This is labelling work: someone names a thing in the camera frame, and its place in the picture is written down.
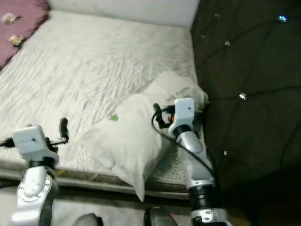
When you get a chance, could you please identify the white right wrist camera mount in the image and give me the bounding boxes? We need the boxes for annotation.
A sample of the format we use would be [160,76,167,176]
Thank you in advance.
[169,98,197,133]

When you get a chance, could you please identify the grey robot leg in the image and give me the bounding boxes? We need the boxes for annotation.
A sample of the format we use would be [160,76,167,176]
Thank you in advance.
[75,213,100,226]
[143,207,180,226]

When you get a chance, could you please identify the patterned grey mattress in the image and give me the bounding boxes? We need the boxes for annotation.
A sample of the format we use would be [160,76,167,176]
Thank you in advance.
[0,9,207,194]

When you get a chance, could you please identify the dark bed frame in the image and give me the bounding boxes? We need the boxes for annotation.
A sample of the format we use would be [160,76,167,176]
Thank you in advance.
[0,167,198,201]

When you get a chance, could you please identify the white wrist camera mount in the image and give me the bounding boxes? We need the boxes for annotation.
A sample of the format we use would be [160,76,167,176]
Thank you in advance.
[12,125,55,161]
[169,98,197,133]

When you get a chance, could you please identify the mauve blanket with flower prints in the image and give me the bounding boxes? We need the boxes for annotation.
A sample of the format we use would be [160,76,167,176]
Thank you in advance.
[0,0,51,69]

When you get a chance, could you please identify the grey robot left leg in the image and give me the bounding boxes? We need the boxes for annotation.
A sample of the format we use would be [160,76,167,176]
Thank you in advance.
[75,213,100,226]

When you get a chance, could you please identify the dark tufted studded headboard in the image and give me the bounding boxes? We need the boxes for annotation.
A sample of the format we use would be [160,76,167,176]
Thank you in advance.
[190,0,301,198]

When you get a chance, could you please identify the grey robot right leg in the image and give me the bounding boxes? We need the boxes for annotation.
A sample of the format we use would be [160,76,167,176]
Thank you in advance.
[143,207,180,226]

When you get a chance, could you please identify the white pillow with lettering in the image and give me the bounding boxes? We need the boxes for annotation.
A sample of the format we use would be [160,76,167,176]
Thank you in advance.
[79,71,210,203]

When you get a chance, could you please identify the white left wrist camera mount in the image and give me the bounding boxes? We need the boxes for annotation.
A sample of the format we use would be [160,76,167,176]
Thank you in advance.
[12,125,55,161]

